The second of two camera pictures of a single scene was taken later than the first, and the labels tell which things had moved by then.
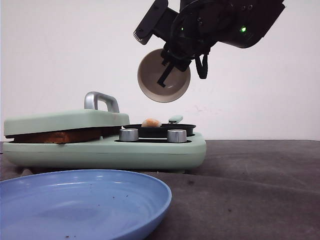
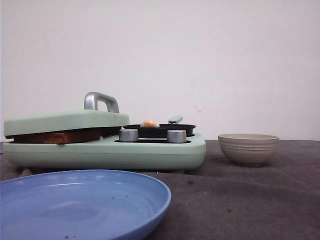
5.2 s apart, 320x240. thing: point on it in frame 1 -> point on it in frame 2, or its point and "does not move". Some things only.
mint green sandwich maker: [149, 153] does not move
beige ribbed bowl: [149, 71] -> [248, 149]
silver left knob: [128, 134] does not move
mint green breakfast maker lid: [100, 110] does not move
